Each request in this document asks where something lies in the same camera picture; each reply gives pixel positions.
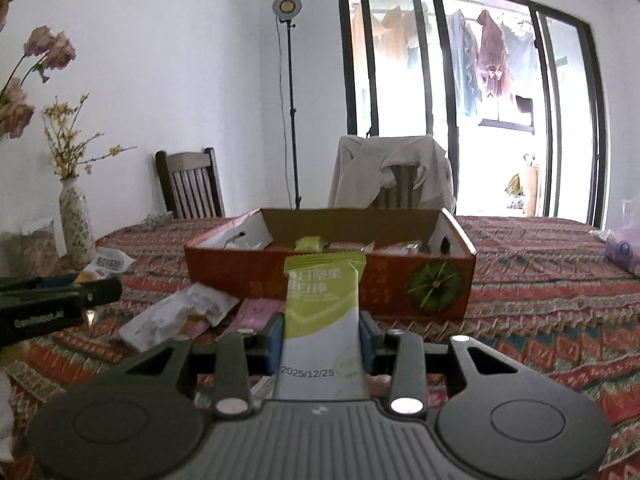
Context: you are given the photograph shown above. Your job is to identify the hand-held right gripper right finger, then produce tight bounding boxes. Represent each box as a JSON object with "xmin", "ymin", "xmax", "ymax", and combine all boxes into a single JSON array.
[{"xmin": 357, "ymin": 311, "xmax": 538, "ymax": 417}]

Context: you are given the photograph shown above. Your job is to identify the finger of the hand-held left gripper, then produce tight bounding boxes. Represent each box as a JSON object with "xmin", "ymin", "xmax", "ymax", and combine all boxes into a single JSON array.
[
  {"xmin": 0, "ymin": 275, "xmax": 80, "ymax": 295},
  {"xmin": 60, "ymin": 276, "xmax": 124, "ymax": 307}
]

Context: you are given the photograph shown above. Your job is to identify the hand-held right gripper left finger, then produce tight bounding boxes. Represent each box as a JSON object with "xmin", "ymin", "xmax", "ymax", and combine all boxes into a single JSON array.
[{"xmin": 107, "ymin": 311, "xmax": 287, "ymax": 418}]

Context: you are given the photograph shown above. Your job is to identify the small white snack packet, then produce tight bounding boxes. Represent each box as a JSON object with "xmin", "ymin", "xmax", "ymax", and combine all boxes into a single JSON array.
[{"xmin": 92, "ymin": 249, "xmax": 135, "ymax": 277}]

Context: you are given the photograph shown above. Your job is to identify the small pink snack packet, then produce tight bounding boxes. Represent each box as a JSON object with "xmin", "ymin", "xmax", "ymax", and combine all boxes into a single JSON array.
[{"xmin": 220, "ymin": 299, "xmax": 286, "ymax": 336}]

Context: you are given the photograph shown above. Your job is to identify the orange cardboard box pumpkin print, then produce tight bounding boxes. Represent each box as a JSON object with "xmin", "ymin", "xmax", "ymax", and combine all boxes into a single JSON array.
[{"xmin": 184, "ymin": 207, "xmax": 477, "ymax": 322}]

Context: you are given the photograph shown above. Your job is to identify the glass jar with grains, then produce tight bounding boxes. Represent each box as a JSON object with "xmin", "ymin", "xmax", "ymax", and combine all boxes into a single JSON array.
[{"xmin": 0, "ymin": 217, "xmax": 60, "ymax": 281}]

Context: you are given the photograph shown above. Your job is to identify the white floral vase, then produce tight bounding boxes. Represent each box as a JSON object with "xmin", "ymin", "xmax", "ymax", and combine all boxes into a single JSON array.
[{"xmin": 59, "ymin": 176, "xmax": 96, "ymax": 268}]

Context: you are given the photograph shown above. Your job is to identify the yellow flower branches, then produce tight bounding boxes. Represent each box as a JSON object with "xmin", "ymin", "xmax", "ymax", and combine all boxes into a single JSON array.
[{"xmin": 41, "ymin": 92, "xmax": 138, "ymax": 181}]

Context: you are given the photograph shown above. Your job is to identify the dark wooden slatted chair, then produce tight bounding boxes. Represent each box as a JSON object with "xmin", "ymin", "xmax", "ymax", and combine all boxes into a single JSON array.
[{"xmin": 155, "ymin": 147, "xmax": 226, "ymax": 220}]

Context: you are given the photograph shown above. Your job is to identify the wooden chair under cloth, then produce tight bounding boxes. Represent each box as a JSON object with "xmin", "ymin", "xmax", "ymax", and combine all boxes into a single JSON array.
[{"xmin": 372, "ymin": 164, "xmax": 426, "ymax": 210}]

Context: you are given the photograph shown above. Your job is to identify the beige cloth over chair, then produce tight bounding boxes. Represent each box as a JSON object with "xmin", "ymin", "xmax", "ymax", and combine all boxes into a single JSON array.
[{"xmin": 327, "ymin": 135, "xmax": 456, "ymax": 213}]

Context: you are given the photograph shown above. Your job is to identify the yellow balcony object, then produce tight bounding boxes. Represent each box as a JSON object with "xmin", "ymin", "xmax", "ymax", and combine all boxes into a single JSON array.
[{"xmin": 505, "ymin": 174, "xmax": 525, "ymax": 210}]

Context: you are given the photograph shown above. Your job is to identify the orange balcony cylinder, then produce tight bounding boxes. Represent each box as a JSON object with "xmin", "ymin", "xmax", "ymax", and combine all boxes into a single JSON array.
[{"xmin": 522, "ymin": 154, "xmax": 541, "ymax": 217}]

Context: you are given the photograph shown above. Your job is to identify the pink artificial flowers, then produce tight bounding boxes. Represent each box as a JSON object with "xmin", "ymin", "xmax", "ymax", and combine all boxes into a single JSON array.
[{"xmin": 0, "ymin": 25, "xmax": 77, "ymax": 141}]

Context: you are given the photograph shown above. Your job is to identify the purple tissue pack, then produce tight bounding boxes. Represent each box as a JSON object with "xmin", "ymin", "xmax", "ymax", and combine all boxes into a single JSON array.
[{"xmin": 602, "ymin": 197, "xmax": 640, "ymax": 278}]

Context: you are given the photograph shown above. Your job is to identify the blue hanging garment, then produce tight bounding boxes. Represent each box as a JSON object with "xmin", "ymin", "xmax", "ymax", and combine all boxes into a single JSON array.
[{"xmin": 446, "ymin": 10, "xmax": 481, "ymax": 118}]

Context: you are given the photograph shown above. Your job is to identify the maroon hanging shirt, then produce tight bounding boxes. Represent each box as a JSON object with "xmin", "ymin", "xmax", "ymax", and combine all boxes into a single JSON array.
[{"xmin": 475, "ymin": 9, "xmax": 512, "ymax": 98}]

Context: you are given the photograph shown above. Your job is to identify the orange beige hanging garments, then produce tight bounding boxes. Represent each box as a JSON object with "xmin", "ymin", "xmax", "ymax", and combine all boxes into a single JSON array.
[{"xmin": 352, "ymin": 4, "xmax": 426, "ymax": 61}]

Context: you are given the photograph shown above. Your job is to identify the grey blue hanging shirt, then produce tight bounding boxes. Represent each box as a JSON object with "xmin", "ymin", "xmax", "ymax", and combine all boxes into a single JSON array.
[{"xmin": 502, "ymin": 22, "xmax": 541, "ymax": 91}]

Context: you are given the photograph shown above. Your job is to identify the ring light floor lamp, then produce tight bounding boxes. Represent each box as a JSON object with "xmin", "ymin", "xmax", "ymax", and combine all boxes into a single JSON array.
[{"xmin": 271, "ymin": 0, "xmax": 305, "ymax": 210}]

